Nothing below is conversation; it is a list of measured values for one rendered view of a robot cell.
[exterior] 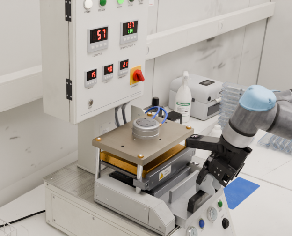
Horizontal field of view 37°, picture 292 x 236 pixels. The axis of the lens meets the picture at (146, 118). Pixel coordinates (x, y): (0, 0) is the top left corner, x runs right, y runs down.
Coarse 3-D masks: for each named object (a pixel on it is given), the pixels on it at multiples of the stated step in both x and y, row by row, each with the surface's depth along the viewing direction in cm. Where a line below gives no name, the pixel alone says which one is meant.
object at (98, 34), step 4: (104, 28) 119; (92, 32) 116; (96, 32) 117; (100, 32) 119; (104, 32) 120; (92, 36) 116; (96, 36) 118; (100, 36) 119; (104, 36) 120; (92, 40) 117; (96, 40) 118
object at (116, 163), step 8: (104, 152) 128; (168, 152) 130; (176, 152) 130; (104, 160) 128; (112, 160) 126; (120, 160) 124; (152, 160) 125; (160, 160) 125; (112, 168) 127; (120, 168) 125; (128, 168) 123; (136, 168) 121; (144, 168) 120; (152, 168) 121; (136, 176) 122; (144, 176) 120
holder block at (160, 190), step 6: (186, 168) 135; (114, 174) 129; (180, 174) 131; (186, 174) 134; (120, 180) 127; (126, 180) 126; (132, 180) 126; (168, 180) 127; (174, 180) 128; (180, 180) 132; (132, 186) 124; (162, 186) 124; (168, 186) 126; (150, 192) 121; (156, 192) 121; (162, 192) 124
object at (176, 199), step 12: (192, 180) 128; (168, 192) 126; (180, 192) 124; (192, 192) 127; (216, 192) 128; (168, 204) 121; (180, 204) 121; (204, 204) 122; (180, 216) 116; (192, 216) 118
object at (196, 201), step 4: (200, 192) 120; (204, 192) 120; (192, 196) 118; (196, 196) 118; (200, 196) 118; (204, 196) 121; (192, 200) 116; (196, 200) 117; (200, 200) 119; (188, 204) 117; (192, 204) 116; (196, 204) 117; (188, 208) 118; (192, 208) 117; (192, 212) 117
